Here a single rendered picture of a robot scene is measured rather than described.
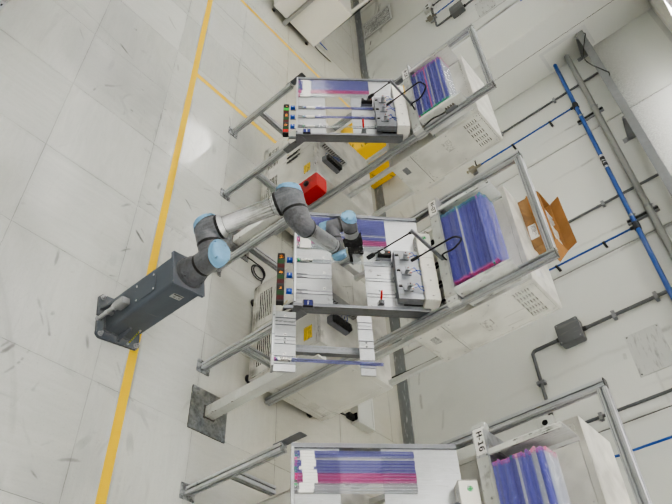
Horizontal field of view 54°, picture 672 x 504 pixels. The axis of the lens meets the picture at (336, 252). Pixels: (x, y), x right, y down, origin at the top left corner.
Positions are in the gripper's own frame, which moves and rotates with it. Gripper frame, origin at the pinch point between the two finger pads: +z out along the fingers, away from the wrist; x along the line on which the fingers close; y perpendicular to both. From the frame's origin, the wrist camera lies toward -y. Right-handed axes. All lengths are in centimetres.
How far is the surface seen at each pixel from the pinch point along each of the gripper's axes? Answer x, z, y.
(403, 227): 31.0, 9.0, 30.9
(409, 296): -26.6, 2.2, 28.2
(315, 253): 6.2, -3.4, -19.3
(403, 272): -10.8, 1.0, 26.9
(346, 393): -32, 80, -14
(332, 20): 438, 81, -7
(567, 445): -118, -4, 82
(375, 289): -17.7, 4.1, 11.2
